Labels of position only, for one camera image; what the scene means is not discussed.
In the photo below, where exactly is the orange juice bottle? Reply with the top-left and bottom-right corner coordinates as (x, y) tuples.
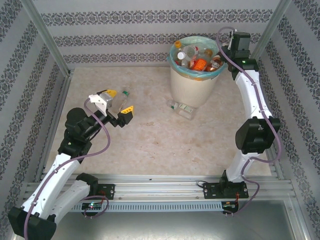
(193, 58), (209, 72)

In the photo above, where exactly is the white waste bin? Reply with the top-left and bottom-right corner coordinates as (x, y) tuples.
(169, 67), (219, 108)

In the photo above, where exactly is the white trash bin, teal liner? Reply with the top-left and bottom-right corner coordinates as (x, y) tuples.
(167, 35), (228, 82)

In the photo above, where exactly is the clear bottle green cap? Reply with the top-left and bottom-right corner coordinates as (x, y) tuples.
(113, 87), (132, 113)

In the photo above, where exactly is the clear bottle white cap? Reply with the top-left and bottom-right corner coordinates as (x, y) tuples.
(176, 44), (201, 68)

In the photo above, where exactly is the clear square bottle green label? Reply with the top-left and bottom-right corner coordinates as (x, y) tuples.
(177, 102), (195, 121)

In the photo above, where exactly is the small black circuit board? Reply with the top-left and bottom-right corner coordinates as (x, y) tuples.
(222, 201), (240, 211)
(81, 202), (103, 211)

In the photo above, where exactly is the grey metal panel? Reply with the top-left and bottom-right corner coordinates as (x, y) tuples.
(49, 211), (303, 240)

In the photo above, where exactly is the aluminium side rail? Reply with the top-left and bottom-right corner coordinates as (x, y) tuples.
(246, 71), (286, 181)
(33, 71), (74, 182)

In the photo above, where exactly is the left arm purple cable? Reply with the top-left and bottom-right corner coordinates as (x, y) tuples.
(23, 98), (112, 240)

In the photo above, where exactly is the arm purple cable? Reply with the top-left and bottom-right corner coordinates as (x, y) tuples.
(216, 26), (283, 218)
(23, 98), (112, 240)

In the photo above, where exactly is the aluminium frame post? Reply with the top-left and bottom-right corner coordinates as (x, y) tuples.
(19, 0), (73, 77)
(244, 0), (293, 75)

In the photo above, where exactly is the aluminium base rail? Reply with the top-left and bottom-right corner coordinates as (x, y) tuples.
(23, 174), (297, 201)

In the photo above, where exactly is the white slotted cable duct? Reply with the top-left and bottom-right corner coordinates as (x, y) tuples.
(71, 201), (223, 213)

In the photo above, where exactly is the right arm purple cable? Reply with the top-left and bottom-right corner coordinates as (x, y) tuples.
(216, 26), (283, 218)

